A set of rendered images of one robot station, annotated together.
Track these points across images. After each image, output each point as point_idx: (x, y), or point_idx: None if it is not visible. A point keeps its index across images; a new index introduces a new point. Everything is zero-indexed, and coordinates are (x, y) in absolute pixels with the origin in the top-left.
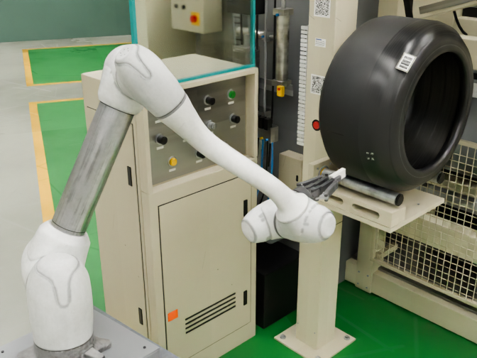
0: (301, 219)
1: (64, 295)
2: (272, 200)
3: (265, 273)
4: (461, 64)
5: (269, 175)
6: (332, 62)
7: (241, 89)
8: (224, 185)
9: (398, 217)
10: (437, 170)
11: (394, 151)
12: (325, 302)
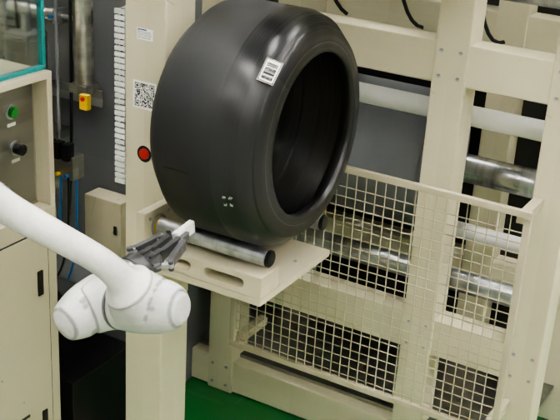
0: (143, 302)
1: None
2: (100, 279)
3: (72, 380)
4: (342, 66)
5: (95, 245)
6: (167, 67)
7: (27, 102)
8: (7, 251)
9: (269, 282)
10: (318, 212)
11: (260, 193)
12: (168, 413)
